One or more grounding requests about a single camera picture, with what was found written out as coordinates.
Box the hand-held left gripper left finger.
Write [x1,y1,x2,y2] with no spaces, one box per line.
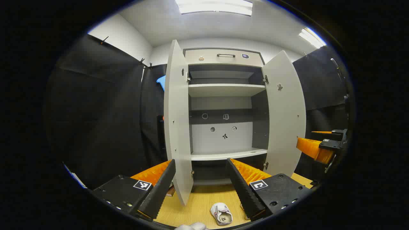
[91,159,177,221]

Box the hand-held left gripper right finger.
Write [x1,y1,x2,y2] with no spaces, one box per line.
[226,158,313,221]

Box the grey cabinet drawer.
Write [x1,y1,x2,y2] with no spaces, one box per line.
[185,49,264,67]

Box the grey cabinet door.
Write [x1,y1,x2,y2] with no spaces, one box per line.
[164,39,194,206]
[262,50,307,178]

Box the white printed board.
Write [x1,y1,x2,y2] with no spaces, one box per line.
[63,162,87,189]

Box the grey shoe cabinet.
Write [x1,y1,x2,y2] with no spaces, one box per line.
[183,47,269,186]

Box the ceiling light panel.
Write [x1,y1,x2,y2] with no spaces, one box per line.
[175,0,253,16]
[299,27,327,49]

